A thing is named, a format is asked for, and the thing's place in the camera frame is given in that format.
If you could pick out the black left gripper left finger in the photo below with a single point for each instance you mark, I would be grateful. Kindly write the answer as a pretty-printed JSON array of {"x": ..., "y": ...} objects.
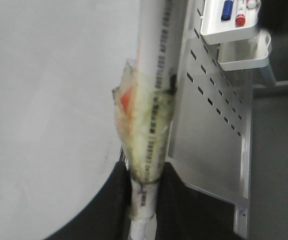
[{"x": 105, "y": 217}]

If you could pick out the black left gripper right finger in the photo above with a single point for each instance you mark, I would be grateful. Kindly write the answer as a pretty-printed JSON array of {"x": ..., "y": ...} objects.
[{"x": 186, "y": 214}]

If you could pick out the white taped black whiteboard marker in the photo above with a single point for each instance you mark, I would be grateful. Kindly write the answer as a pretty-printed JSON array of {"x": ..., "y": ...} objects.
[{"x": 144, "y": 104}]

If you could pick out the red capped whiteboard marker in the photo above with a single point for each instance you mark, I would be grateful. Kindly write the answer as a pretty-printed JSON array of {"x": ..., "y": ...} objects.
[{"x": 240, "y": 17}]

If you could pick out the blue capped whiteboard marker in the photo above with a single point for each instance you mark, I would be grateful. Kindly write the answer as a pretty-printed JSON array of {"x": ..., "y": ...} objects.
[{"x": 227, "y": 10}]

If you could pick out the grey perforated stand panel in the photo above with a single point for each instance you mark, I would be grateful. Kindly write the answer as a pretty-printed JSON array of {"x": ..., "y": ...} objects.
[{"x": 210, "y": 142}]

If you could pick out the white lower plastic tray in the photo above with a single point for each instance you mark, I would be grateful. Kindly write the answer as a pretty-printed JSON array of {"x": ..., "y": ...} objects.
[{"x": 245, "y": 54}]

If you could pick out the white plastic tray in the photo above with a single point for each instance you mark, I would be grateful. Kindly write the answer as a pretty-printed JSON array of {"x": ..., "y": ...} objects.
[
  {"x": 245, "y": 54},
  {"x": 215, "y": 31}
]

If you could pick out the white upper plastic tray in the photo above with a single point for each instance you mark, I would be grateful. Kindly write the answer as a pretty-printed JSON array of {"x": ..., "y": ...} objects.
[{"x": 215, "y": 31}]

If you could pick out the white whiteboard with aluminium frame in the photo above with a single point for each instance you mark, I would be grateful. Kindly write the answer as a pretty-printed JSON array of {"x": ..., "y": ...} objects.
[{"x": 60, "y": 61}]

